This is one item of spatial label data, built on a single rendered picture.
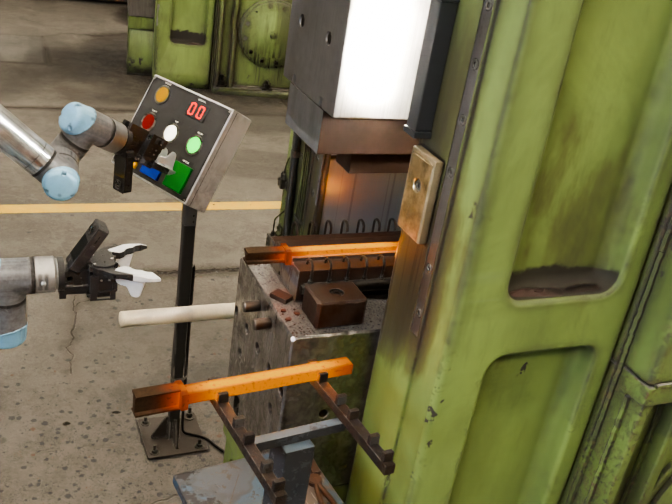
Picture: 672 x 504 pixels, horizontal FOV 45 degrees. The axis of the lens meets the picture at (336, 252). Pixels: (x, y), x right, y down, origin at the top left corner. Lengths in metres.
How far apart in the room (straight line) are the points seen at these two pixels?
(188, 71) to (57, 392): 4.01
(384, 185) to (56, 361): 1.58
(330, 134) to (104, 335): 1.87
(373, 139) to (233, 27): 4.80
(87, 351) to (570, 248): 2.09
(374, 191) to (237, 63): 4.57
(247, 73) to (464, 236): 5.25
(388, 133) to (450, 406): 0.58
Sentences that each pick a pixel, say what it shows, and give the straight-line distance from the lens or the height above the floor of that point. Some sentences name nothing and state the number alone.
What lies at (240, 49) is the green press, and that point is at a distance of 6.57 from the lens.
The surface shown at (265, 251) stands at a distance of 1.82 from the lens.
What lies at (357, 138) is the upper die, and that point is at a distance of 1.72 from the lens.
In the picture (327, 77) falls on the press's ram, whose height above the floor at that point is 1.43.
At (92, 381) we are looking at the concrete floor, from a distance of 3.10.
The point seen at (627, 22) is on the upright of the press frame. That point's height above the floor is 1.65.
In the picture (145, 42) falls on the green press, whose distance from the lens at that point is 6.82.
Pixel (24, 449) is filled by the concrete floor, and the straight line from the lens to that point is 2.83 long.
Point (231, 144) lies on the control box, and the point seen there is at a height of 1.10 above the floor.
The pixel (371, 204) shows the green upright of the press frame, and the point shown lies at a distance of 2.12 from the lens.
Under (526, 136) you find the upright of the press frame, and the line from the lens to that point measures 1.41.
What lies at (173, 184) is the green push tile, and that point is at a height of 0.99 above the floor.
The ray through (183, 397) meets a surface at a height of 0.93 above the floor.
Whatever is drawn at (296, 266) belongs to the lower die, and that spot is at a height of 0.99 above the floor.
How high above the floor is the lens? 1.83
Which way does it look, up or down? 26 degrees down
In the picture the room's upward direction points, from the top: 10 degrees clockwise
